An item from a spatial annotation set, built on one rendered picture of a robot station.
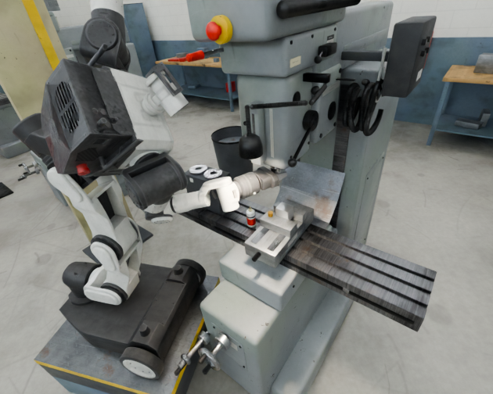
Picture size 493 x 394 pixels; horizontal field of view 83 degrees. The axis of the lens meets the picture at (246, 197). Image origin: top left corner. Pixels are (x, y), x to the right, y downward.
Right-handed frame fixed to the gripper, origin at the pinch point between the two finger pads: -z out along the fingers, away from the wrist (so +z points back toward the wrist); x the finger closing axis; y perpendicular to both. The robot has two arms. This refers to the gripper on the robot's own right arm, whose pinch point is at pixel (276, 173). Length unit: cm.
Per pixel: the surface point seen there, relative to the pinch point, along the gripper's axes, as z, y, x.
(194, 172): 20.2, 10.4, 41.3
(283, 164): 5.1, -10.5, -11.1
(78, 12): -42, -74, 976
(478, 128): -365, 95, 58
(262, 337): 29, 52, -28
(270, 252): 15.0, 23.3, -15.4
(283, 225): 3.7, 19.2, -9.5
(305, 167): -31.9, 15.8, 16.9
